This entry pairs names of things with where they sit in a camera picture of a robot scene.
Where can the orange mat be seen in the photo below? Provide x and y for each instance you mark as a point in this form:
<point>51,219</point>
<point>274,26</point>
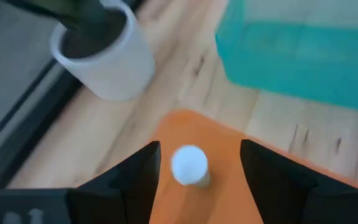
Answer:
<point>222,149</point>

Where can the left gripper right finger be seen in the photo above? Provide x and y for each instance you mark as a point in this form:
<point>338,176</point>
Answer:
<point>284,193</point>

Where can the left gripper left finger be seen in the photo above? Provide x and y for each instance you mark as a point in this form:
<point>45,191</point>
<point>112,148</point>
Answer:
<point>120,193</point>

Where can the translucent white pill bottle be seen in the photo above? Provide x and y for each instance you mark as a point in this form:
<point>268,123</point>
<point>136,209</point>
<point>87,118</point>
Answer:
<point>189,165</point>

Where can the teal translucent plastic bin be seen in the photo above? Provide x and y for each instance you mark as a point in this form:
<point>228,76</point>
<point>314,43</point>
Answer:
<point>291,62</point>

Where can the black aluminium table frame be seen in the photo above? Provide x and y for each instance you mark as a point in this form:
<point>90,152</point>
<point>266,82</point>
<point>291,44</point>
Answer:
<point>33,124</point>

